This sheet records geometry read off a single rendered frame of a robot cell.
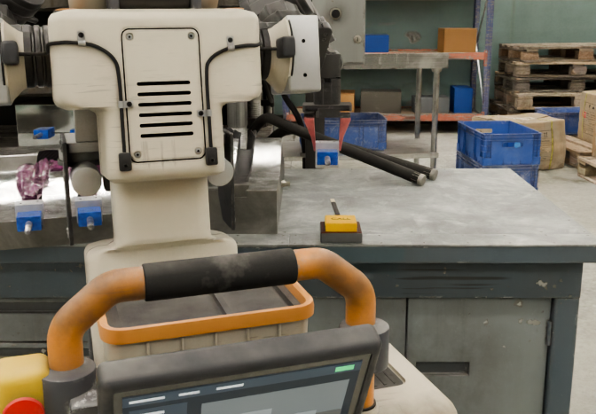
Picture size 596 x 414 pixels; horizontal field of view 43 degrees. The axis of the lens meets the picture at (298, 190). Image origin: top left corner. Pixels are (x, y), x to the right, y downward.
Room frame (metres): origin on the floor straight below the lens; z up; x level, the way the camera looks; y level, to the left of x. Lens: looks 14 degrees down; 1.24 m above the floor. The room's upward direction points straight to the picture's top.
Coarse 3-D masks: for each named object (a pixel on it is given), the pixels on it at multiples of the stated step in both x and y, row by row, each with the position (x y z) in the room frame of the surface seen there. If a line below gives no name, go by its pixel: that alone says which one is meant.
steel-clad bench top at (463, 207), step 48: (288, 192) 1.80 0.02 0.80; (336, 192) 1.80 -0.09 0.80; (384, 192) 1.79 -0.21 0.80; (432, 192) 1.79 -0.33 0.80; (480, 192) 1.79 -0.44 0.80; (528, 192) 1.79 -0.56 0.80; (240, 240) 1.41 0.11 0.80; (288, 240) 1.41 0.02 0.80; (384, 240) 1.40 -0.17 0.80; (432, 240) 1.40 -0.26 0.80; (480, 240) 1.40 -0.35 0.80; (528, 240) 1.40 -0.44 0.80; (576, 240) 1.40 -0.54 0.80
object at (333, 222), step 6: (330, 216) 1.45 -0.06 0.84; (336, 216) 1.45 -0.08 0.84; (342, 216) 1.45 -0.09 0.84; (348, 216) 1.45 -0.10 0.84; (354, 216) 1.44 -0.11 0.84; (330, 222) 1.41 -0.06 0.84; (336, 222) 1.41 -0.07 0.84; (342, 222) 1.41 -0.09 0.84; (348, 222) 1.41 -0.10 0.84; (354, 222) 1.41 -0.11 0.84; (330, 228) 1.40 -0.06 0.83; (336, 228) 1.40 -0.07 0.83; (342, 228) 1.40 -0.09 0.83; (348, 228) 1.40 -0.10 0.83; (354, 228) 1.40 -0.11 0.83
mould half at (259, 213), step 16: (256, 144) 1.75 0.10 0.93; (272, 144) 1.75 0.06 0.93; (256, 160) 1.70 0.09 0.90; (272, 160) 1.70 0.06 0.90; (256, 176) 1.60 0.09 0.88; (272, 176) 1.60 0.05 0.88; (208, 192) 1.45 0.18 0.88; (256, 192) 1.45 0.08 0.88; (272, 192) 1.45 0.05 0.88; (240, 208) 1.45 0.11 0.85; (256, 208) 1.45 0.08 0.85; (272, 208) 1.45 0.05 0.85; (224, 224) 1.45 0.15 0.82; (240, 224) 1.45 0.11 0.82; (256, 224) 1.45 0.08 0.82; (272, 224) 1.45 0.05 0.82
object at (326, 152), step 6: (318, 144) 1.58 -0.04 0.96; (324, 144) 1.58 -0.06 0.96; (330, 144) 1.58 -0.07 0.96; (336, 144) 1.58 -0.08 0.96; (318, 150) 1.57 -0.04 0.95; (324, 150) 1.57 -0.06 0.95; (330, 150) 1.57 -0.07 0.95; (336, 150) 1.57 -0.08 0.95; (318, 156) 1.54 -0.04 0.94; (324, 156) 1.54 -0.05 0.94; (330, 156) 1.54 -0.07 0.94; (336, 156) 1.54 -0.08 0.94; (318, 162) 1.54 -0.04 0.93; (324, 162) 1.54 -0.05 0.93; (330, 162) 1.49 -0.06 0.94; (336, 162) 1.54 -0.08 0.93
